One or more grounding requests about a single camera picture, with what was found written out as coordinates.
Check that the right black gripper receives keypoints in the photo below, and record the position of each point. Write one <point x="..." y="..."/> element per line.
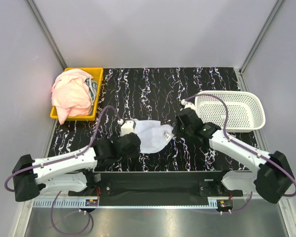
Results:
<point x="176" y="132"/>

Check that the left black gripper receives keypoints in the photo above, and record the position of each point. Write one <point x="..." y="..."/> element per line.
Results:
<point x="134" y="154"/>

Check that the light blue towel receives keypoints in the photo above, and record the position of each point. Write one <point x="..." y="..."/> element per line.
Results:
<point x="153" y="135"/>

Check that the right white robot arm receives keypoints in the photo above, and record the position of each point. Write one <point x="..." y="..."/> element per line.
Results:
<point x="269" y="174"/>

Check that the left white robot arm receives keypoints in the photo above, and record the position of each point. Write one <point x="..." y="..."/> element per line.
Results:
<point x="70" y="172"/>

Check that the white perforated plastic basket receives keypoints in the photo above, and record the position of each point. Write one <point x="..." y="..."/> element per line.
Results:
<point x="243" y="111"/>

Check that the left controller board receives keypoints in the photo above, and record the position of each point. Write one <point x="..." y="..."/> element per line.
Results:
<point x="91" y="202"/>

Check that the controller board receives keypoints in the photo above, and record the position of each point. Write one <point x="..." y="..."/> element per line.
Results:
<point x="91" y="202"/>
<point x="225" y="204"/>

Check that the blue patterned towel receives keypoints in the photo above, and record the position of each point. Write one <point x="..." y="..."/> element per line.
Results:
<point x="92" y="88"/>

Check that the pink rabbit towel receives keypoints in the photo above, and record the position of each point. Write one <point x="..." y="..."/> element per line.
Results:
<point x="70" y="94"/>

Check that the yellow plastic bin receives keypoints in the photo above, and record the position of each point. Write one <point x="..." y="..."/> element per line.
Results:
<point x="97" y="74"/>

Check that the right controller board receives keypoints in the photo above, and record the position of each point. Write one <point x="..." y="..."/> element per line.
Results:
<point x="225" y="204"/>

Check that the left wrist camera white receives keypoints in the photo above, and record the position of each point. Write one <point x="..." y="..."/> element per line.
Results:
<point x="126" y="126"/>

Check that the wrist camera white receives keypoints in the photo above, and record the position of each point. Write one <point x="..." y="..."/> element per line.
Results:
<point x="187" y="105"/>
<point x="126" y="126"/>

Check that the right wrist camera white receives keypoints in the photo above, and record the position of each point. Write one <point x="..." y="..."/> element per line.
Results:
<point x="187" y="105"/>

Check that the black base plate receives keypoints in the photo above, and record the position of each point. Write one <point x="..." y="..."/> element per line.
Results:
<point x="177" y="189"/>

